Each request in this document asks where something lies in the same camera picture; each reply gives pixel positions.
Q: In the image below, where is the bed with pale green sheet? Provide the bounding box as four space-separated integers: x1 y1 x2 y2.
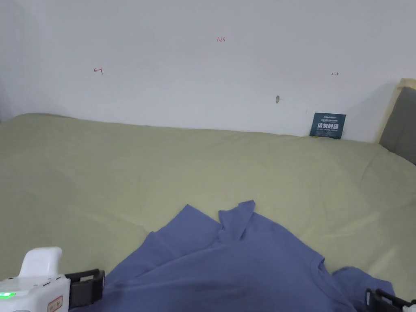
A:
0 113 416 312

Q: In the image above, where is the dark blue sign card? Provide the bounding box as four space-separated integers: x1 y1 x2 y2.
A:
309 112 347 140

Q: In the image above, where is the grey padded headboard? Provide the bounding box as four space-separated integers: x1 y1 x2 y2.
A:
373 78 416 167

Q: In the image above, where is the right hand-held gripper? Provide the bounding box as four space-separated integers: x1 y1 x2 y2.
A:
365 288 416 312

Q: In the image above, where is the blue shirt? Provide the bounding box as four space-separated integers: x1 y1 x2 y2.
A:
69 199 397 312

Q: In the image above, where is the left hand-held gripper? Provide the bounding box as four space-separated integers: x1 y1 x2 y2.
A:
0 247 106 312

